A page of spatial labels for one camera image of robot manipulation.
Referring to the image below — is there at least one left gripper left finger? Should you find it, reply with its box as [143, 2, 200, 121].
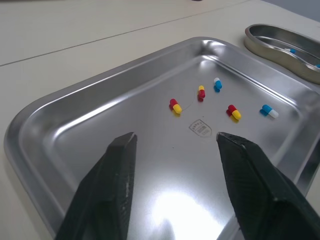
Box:
[54, 131, 138, 240]

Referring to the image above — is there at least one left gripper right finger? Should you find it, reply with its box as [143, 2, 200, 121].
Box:
[216, 131, 320, 240]

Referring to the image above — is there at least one steel tray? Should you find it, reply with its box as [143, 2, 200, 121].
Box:
[3, 36, 320, 240]

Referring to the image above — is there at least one steel kidney dish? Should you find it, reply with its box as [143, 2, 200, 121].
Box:
[244, 23, 320, 85]

